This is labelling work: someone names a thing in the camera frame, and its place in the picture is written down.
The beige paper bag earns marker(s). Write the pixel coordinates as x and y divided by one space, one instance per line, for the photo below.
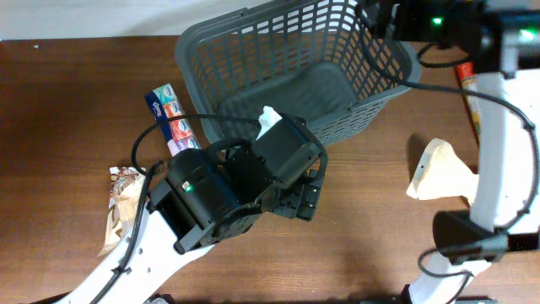
440 173

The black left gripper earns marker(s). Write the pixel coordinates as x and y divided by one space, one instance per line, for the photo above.
301 196

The brown white snack wrapper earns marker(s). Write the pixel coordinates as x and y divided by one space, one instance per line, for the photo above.
126 186

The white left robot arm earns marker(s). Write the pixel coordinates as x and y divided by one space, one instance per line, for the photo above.
208 196

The grey plastic basket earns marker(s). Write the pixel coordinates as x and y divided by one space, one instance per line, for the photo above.
309 59

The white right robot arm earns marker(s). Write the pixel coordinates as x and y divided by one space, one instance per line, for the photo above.
501 40

